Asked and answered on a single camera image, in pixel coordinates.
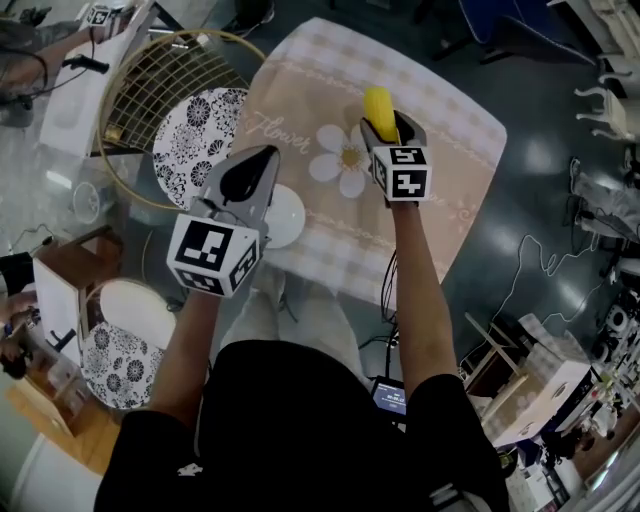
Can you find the white vanity table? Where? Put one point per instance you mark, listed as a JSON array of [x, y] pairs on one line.
[[610, 20]]

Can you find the person's black shirt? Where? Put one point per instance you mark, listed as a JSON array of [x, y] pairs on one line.
[[300, 440]]

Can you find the blue chair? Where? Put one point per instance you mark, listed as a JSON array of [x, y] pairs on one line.
[[520, 30]]

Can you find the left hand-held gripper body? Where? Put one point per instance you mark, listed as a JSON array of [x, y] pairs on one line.
[[210, 250]]

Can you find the person's light trousers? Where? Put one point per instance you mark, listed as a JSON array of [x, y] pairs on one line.
[[310, 325]]

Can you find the black display device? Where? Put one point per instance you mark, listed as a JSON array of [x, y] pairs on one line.
[[389, 397]]

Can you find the person's right forearm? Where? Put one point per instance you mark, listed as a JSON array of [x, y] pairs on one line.
[[420, 310]]

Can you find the beige flower tablecloth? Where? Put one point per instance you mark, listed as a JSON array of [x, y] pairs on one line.
[[425, 90]]

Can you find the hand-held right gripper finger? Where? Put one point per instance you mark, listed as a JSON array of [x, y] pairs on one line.
[[412, 132], [370, 137]]

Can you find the floral round cushion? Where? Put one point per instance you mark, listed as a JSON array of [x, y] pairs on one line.
[[120, 370], [195, 140]]

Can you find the white carved stool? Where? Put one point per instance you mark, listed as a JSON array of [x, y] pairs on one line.
[[612, 112]]

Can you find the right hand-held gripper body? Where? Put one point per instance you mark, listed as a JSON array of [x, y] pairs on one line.
[[407, 175]]

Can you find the white plate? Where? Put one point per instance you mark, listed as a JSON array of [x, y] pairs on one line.
[[287, 215]]

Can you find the yellow banana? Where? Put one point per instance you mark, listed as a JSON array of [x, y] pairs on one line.
[[377, 107]]

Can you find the person's left forearm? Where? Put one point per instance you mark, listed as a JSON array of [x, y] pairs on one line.
[[187, 350]]

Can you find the black faucet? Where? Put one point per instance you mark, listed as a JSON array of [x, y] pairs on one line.
[[85, 64], [60, 340]]

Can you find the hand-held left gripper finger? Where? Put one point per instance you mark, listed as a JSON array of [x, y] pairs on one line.
[[212, 180], [265, 200]]

